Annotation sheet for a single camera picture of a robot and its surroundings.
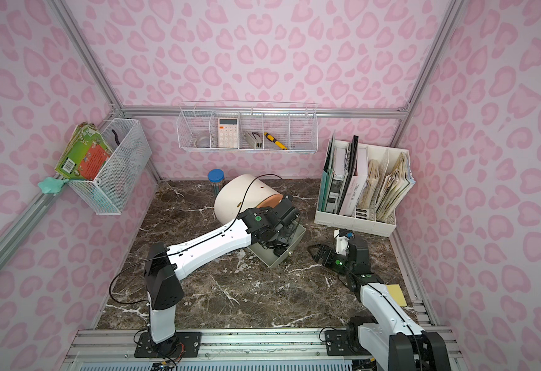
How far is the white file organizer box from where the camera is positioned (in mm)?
876

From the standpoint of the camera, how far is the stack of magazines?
859mm

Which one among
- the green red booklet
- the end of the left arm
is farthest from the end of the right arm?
the green red booklet

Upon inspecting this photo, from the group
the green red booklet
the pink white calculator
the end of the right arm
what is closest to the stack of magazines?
the end of the right arm

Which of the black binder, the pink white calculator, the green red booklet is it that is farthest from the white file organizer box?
the green red booklet

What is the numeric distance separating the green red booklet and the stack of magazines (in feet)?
3.30

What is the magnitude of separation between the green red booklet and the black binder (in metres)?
0.83

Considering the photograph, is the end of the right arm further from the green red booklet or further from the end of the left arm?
the green red booklet

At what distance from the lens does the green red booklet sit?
68 cm

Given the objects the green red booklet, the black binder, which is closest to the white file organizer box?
the black binder

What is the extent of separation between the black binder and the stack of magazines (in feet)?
0.47

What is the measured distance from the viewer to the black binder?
84cm

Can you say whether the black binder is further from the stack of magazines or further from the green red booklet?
the green red booklet

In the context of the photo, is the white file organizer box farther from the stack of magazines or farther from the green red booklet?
the green red booklet

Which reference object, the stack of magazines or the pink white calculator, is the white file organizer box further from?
the pink white calculator
